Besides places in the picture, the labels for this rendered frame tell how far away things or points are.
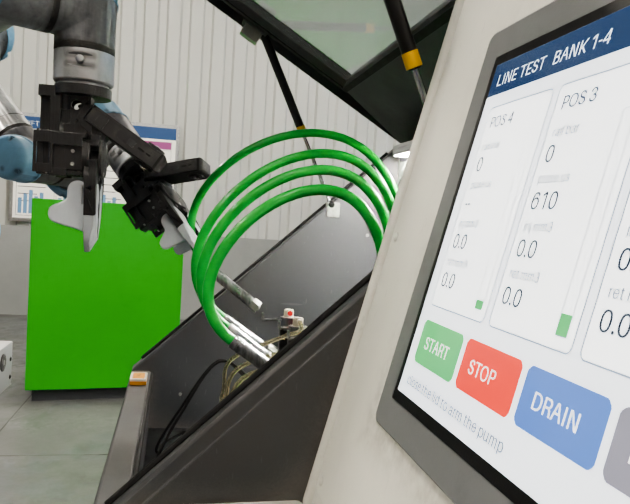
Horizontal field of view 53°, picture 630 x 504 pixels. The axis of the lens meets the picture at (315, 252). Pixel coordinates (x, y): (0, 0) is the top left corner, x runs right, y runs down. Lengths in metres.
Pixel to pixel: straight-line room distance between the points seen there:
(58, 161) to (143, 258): 3.46
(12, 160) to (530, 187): 0.88
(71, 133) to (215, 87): 6.80
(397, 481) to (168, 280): 3.88
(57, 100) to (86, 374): 3.62
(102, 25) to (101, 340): 3.60
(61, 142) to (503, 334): 0.62
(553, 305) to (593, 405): 0.07
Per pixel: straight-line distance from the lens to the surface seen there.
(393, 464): 0.51
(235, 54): 7.73
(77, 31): 0.87
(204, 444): 0.69
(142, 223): 1.11
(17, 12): 0.86
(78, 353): 4.38
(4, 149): 1.14
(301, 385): 0.68
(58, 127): 0.87
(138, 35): 7.80
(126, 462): 0.89
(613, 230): 0.35
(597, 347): 0.33
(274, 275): 1.32
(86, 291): 4.31
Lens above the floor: 1.28
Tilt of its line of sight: 3 degrees down
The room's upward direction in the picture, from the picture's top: 4 degrees clockwise
